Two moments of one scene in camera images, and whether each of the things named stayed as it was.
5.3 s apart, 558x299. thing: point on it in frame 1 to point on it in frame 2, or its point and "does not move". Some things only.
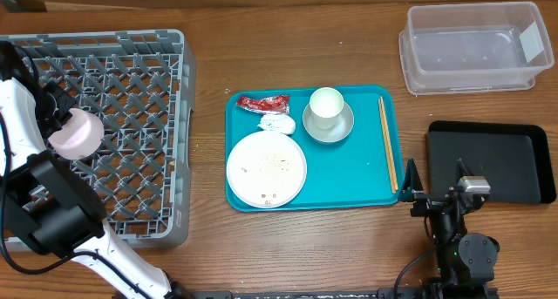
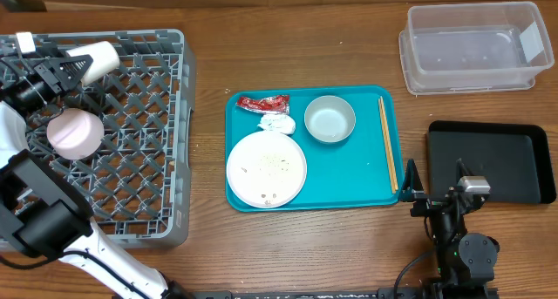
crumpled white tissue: x=281 y=123 does not move
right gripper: x=412 y=191 does not move
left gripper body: x=56 y=108 to x=49 y=78
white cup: x=325 y=104 to x=105 y=57
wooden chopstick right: x=390 y=149 does not move
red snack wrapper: x=279 y=104 does not move
